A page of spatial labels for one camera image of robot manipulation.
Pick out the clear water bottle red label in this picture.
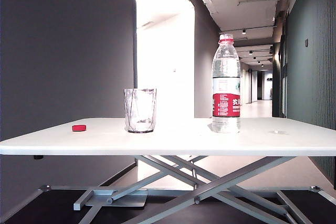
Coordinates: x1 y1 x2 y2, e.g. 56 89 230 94
211 34 242 134

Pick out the clear faceted drinking glass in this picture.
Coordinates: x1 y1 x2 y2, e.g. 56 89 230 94
123 88 157 133

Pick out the grey scissor table frame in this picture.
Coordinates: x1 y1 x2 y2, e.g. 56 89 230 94
38 155 336 224

